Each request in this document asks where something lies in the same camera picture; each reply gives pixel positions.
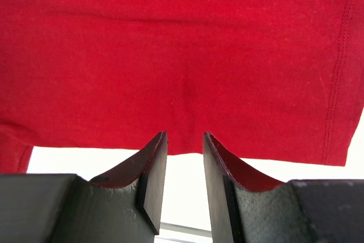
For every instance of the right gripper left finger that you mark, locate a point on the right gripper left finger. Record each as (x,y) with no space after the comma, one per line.
(147,168)

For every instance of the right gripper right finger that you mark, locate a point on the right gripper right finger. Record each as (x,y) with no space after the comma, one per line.
(245,205)

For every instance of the dark red t-shirt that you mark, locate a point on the dark red t-shirt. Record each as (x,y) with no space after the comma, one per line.
(271,79)

